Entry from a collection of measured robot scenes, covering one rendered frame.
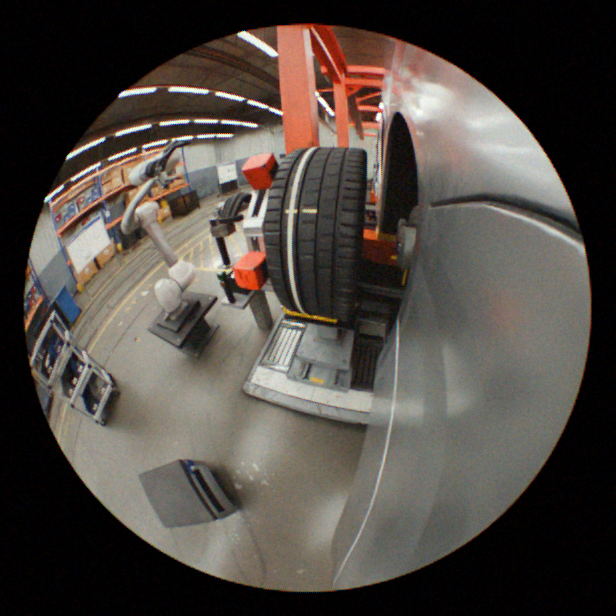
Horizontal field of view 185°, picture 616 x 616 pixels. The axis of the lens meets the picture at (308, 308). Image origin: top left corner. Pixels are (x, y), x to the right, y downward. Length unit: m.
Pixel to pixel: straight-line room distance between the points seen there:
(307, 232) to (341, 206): 0.09
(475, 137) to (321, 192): 0.36
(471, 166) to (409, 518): 0.23
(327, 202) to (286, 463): 1.15
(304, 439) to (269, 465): 0.26
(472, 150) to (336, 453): 1.16
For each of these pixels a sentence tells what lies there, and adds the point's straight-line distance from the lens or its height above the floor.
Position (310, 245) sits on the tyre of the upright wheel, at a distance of 0.42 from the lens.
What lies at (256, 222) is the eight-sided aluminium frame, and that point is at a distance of 0.52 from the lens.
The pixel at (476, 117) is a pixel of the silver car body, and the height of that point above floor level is 1.18.
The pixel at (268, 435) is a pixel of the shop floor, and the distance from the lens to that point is 1.16.
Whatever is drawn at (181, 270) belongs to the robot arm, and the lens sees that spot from 1.46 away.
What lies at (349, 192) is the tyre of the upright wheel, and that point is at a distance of 0.43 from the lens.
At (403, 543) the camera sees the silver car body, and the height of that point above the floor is 1.00.
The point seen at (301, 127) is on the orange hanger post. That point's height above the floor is 1.35.
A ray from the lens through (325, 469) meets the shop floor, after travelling 1.12.
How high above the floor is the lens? 1.12
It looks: 45 degrees down
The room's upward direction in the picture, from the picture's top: 4 degrees counter-clockwise
